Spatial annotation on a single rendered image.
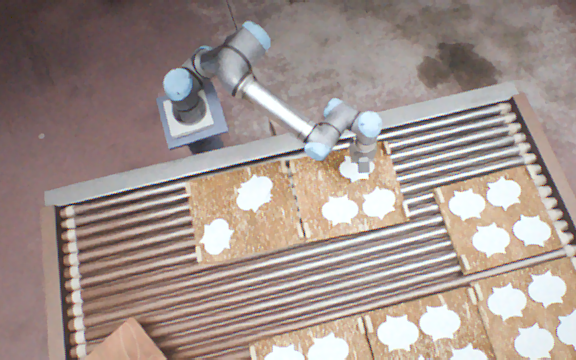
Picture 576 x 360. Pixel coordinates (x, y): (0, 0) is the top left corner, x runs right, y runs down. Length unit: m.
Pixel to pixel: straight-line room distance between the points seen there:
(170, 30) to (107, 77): 0.57
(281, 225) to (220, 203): 0.26
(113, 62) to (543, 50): 3.07
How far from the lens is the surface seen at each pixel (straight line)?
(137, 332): 1.66
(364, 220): 1.74
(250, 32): 1.51
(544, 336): 1.87
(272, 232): 1.72
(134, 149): 3.06
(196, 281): 1.74
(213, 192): 1.79
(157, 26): 3.55
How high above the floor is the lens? 2.60
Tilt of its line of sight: 69 degrees down
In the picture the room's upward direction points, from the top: 4 degrees counter-clockwise
